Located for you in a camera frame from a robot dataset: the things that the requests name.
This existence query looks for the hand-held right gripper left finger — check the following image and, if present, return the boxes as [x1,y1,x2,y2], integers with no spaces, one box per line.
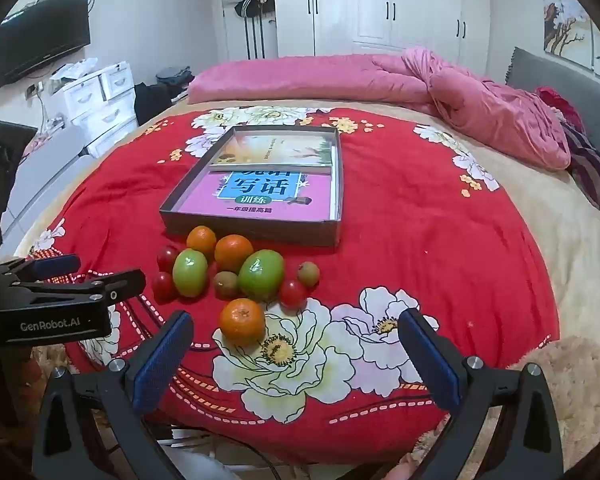
[32,310,196,480]

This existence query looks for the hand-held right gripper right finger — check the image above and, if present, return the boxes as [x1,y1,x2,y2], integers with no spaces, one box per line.
[397,308,565,480]

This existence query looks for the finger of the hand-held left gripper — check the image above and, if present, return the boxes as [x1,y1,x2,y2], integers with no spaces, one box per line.
[0,254,81,286]
[0,268,147,311]

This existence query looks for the red cherry tomato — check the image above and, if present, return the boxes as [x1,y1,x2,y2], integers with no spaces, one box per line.
[156,245,181,272]
[152,271,178,303]
[279,279,309,309]

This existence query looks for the small green apple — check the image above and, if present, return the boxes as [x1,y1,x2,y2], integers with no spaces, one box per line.
[172,248,210,298]

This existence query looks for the orange tangerine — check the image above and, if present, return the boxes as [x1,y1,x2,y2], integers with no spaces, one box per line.
[219,298,266,347]
[214,234,255,274]
[186,225,218,261]

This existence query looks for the brown kiwi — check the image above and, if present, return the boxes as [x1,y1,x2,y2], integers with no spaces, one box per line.
[297,261,321,288]
[213,270,241,300]

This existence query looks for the green mango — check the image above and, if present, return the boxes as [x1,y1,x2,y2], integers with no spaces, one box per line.
[237,249,285,303]

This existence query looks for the grey cardboard box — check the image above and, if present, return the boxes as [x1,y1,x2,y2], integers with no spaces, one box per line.
[159,125,343,248]

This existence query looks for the white tv cabinet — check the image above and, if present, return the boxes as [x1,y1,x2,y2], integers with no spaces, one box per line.
[0,125,98,246]

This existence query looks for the pink book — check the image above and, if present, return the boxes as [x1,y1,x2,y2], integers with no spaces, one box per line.
[172,164,337,222]

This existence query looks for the dark chair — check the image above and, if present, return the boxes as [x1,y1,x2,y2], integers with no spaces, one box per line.
[0,120,38,261]

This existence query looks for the beige fluffy blanket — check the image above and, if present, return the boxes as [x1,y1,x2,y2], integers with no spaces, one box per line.
[505,335,600,480]

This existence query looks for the red floral blanket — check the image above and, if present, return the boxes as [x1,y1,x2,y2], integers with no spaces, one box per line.
[27,105,561,466]

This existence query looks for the white drawer cabinet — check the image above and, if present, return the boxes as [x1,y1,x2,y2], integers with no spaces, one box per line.
[70,89,140,158]

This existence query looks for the beige bed sheet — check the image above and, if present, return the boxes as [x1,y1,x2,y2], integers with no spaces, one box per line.
[10,105,600,361]

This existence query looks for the white plastic bag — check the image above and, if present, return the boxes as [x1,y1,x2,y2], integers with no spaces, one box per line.
[50,59,101,83]

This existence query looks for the sunflower cover book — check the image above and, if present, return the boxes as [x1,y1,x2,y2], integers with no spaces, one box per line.
[211,132,337,171]

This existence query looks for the dark grey folded clothes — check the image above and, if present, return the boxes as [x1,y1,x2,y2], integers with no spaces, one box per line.
[156,66,195,87]

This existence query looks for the black television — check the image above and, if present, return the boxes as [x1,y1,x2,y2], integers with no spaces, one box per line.
[0,0,92,89]

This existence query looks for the striped pillow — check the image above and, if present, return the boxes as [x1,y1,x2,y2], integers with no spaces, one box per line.
[560,122,600,231]

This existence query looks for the red pillow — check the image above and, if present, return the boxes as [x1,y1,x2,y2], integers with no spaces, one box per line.
[536,86,586,133]

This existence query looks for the pink duvet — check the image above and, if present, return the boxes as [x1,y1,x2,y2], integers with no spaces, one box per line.
[186,46,572,170]

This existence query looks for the grey headboard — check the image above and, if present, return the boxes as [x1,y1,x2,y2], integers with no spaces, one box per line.
[505,46,600,156]

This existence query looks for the white wardrobe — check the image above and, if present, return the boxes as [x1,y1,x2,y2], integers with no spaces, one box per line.
[272,0,546,81]

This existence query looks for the flower wall painting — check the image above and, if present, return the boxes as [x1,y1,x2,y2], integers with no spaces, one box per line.
[540,0,598,68]

